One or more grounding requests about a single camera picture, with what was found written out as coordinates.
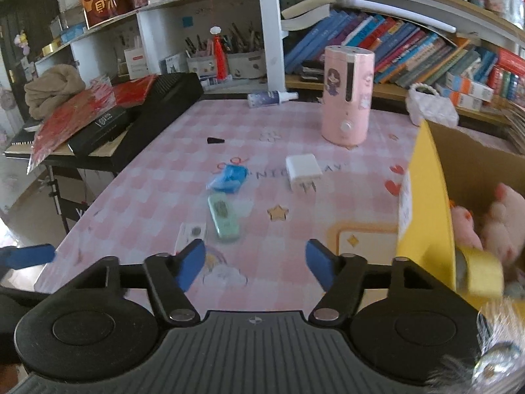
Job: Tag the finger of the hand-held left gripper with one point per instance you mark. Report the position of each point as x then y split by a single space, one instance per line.
28 255

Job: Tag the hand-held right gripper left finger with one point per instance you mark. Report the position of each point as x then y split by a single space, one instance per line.
190 262

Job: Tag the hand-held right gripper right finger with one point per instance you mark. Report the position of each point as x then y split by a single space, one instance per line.
322 264

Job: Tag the green correction tape case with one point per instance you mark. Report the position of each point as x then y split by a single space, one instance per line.
223 217

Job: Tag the yellow cardboard box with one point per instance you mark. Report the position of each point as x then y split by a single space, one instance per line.
426 197

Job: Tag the small pink plush toy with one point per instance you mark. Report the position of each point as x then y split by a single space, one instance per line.
465 230

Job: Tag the yellow tape roll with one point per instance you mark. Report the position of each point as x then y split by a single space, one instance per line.
484 271

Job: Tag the large pink plush pig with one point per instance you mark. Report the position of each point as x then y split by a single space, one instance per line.
504 230

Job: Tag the clear packet with coin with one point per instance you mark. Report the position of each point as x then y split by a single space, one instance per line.
190 234

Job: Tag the blue plastic packet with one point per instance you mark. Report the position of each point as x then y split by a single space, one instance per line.
229 176

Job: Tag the white phone charger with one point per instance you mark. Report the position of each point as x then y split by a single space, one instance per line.
303 168

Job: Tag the black keyboard stand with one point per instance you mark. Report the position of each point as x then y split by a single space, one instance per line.
61 162

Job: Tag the pink checked tablecloth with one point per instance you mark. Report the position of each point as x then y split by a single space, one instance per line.
164 164

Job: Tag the small black cap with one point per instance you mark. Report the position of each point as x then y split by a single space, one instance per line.
215 140

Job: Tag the red envelope packet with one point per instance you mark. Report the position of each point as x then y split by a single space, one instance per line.
133 90
65 127

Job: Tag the flat black box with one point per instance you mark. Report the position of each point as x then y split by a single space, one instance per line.
100 129

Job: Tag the black keyboard case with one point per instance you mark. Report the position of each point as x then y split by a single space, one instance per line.
164 111

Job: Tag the pink cylindrical humidifier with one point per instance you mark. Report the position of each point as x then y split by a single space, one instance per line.
346 102

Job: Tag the beige folded cloth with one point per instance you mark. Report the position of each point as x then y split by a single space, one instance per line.
53 90

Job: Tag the grey furry sleeve cuff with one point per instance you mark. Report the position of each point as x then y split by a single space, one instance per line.
451 373

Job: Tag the small spray bottle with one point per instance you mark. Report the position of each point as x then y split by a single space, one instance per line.
266 98

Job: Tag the small patterned pen holder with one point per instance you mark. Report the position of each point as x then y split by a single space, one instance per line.
201 67

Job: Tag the blue and white card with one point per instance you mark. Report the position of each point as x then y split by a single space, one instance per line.
174 64

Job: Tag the large patterned pen holder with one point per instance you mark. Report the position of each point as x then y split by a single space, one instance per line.
246 65

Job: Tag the white card box red label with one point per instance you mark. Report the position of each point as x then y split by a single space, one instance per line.
137 63

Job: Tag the red tassel ornament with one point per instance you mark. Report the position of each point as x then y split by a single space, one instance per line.
219 55

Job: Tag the orange and white medicine box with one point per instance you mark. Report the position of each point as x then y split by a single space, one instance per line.
469 86
459 98

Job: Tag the long row of coloured books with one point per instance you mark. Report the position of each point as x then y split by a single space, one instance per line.
393 49

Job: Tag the white shelf unit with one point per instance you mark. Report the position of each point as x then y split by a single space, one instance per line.
270 28

